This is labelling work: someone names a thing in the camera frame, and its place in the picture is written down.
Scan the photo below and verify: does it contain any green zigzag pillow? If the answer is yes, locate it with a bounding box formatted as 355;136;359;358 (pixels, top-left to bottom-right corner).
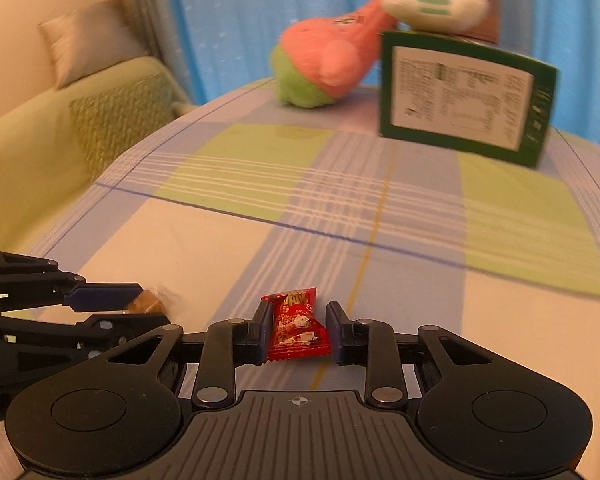
69;72;178;181

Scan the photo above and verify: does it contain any blue star curtain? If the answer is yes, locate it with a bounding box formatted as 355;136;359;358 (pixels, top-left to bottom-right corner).
172;0;600;153

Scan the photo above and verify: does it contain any red cartoon candy packet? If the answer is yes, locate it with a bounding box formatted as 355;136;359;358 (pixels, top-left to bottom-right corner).
261;287;331;362

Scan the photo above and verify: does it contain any grey pillow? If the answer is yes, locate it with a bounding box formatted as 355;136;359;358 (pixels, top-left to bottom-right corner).
37;0;148;91

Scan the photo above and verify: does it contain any green cardboard box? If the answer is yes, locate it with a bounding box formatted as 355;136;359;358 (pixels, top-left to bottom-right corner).
378;30;560;170

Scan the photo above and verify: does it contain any light green sofa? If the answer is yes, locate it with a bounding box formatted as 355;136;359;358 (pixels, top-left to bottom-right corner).
0;55;196;281

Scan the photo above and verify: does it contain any grey curtain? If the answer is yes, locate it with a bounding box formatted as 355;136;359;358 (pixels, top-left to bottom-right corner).
130;0;201;106

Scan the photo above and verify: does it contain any pink green starfish plush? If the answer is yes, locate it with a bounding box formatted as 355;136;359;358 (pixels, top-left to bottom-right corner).
270;0;398;110

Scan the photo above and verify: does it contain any amber candy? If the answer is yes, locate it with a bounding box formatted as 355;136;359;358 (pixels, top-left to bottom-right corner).
125;287;176;317

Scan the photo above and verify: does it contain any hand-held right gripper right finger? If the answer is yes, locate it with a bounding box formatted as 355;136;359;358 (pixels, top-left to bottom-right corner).
325;301;491;408

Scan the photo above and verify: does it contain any plaid tablecloth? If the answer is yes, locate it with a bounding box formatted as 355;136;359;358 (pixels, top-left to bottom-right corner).
15;77;600;396

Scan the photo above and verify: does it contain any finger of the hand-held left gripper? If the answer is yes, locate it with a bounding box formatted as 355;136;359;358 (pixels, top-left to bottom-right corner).
0;249;144;312
0;311;174;357

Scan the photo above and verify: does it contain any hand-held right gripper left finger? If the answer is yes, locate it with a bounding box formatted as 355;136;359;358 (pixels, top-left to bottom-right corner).
107;302;276;410

